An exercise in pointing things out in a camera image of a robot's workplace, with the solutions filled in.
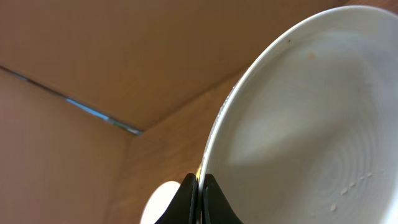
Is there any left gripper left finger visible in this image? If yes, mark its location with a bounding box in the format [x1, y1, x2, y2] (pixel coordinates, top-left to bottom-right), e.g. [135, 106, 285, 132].
[155, 173, 198, 224]

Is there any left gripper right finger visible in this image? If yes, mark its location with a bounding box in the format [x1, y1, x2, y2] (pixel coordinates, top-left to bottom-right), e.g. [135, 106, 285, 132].
[201, 174, 243, 224]

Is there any white plate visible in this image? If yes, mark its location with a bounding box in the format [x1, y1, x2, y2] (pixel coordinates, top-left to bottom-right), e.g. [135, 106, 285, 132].
[199, 5, 397, 223]
[139, 181, 180, 224]

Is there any white plate front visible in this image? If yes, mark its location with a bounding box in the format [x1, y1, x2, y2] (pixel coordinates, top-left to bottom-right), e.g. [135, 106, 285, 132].
[199, 5, 397, 223]

